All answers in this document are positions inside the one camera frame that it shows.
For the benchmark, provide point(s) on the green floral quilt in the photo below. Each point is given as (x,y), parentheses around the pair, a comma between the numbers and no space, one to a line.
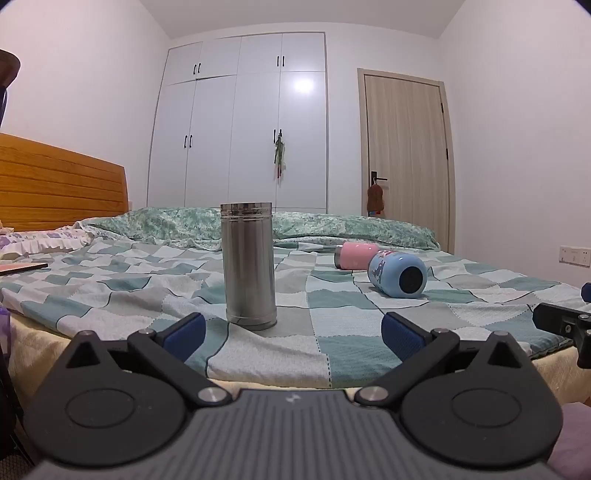
(194,224)

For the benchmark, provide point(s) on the brown hanging plush toy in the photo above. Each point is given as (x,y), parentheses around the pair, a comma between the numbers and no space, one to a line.
(376,198)

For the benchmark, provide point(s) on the cream mattress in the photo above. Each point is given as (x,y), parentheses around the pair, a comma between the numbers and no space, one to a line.
(41,346)

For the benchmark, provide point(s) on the white wall socket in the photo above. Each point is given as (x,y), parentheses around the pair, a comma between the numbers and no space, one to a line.
(575,256)

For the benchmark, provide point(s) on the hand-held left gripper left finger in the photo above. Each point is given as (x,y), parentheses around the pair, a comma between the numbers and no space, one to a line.
(183,335)

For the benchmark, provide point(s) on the purple floral pillow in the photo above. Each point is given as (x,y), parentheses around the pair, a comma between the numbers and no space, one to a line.
(41,240)

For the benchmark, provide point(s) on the wooden headboard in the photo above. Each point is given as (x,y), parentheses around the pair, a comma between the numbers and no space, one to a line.
(55,184)

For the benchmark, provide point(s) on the checkered green bed sheet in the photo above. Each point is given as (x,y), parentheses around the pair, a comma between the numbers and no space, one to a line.
(138,286)

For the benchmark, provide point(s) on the dark wall-mounted object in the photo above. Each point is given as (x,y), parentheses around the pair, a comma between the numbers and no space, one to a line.
(8,74)

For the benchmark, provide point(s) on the white wardrobe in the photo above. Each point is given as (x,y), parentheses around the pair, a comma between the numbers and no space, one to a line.
(240,129)

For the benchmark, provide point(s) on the blue cartoon print cup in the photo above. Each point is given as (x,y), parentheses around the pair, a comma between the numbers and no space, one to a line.
(392,273)

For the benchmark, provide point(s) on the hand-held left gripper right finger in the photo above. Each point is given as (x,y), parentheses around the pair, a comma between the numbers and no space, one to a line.
(402,335)

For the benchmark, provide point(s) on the light wooden door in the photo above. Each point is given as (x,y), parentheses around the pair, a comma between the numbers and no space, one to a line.
(406,161)

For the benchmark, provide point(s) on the green hanging ornament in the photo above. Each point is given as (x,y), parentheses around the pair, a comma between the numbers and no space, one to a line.
(280,154)

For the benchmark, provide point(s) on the pink cup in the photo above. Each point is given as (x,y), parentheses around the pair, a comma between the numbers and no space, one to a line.
(358,256)

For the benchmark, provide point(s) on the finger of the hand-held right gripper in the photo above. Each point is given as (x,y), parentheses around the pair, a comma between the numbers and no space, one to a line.
(557,318)
(587,292)

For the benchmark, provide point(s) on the stainless steel cup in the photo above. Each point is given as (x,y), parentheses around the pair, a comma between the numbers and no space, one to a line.
(248,267)

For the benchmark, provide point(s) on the pink cloth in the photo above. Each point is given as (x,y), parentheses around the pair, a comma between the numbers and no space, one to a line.
(575,438)

